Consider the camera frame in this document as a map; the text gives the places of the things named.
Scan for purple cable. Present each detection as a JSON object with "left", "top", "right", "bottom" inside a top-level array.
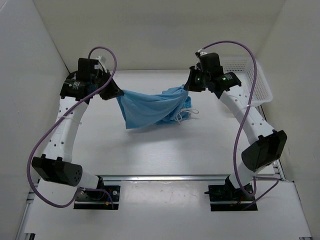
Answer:
[
  {"left": 29, "top": 46, "right": 118, "bottom": 208},
  {"left": 196, "top": 41, "right": 280, "bottom": 208}
]

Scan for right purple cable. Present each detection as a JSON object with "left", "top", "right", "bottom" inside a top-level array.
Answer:
[{"left": 196, "top": 41, "right": 280, "bottom": 208}]

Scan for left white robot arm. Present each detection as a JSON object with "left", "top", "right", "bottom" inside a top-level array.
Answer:
[{"left": 31, "top": 56, "right": 124, "bottom": 200}]

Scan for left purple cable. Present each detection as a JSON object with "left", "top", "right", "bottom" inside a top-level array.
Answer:
[{"left": 29, "top": 46, "right": 118, "bottom": 208}]

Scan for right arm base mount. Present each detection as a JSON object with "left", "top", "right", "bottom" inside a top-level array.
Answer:
[{"left": 205, "top": 177, "right": 258, "bottom": 212}]

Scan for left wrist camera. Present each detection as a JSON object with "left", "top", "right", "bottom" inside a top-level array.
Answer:
[{"left": 96, "top": 55, "right": 106, "bottom": 65}]

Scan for white plastic mesh basket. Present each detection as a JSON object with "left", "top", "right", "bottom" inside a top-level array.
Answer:
[{"left": 220, "top": 56, "right": 273, "bottom": 107}]

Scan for light blue shorts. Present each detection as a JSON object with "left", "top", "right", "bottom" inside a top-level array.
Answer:
[{"left": 116, "top": 85, "right": 199, "bottom": 129}]

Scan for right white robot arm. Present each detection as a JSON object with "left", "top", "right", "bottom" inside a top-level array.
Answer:
[{"left": 184, "top": 52, "right": 287, "bottom": 200}]

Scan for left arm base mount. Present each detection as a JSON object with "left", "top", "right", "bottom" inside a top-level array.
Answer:
[{"left": 73, "top": 176, "right": 121, "bottom": 211}]

